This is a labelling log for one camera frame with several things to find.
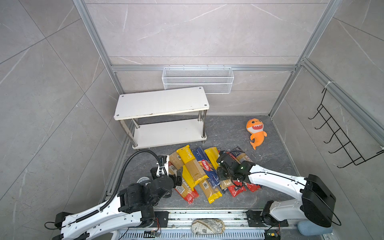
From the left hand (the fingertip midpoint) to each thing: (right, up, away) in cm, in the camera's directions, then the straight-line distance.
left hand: (174, 165), depth 70 cm
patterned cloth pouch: (+16, -28, -1) cm, 33 cm away
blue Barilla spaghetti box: (+19, -8, +13) cm, 24 cm away
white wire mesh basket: (+23, +51, +31) cm, 64 cm away
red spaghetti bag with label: (+7, -18, +9) cm, 21 cm away
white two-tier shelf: (-17, +26, +49) cm, 58 cm away
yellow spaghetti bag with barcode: (+20, +2, +18) cm, 27 cm away
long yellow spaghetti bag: (+19, -18, +10) cm, 28 cm away
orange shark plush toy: (+52, +18, +32) cm, 63 cm away
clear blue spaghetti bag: (+38, +1, +25) cm, 45 cm away
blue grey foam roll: (+63, -29, -1) cm, 70 cm away
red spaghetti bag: (+42, -14, +10) cm, 45 cm away
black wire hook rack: (+77, +8, -6) cm, 78 cm away
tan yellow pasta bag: (-2, -3, +21) cm, 21 cm away
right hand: (+24, -7, +15) cm, 29 cm away
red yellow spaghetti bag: (+31, -12, +4) cm, 34 cm away
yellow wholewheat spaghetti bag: (+10, -7, +14) cm, 19 cm away
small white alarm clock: (-20, -11, +13) cm, 26 cm away
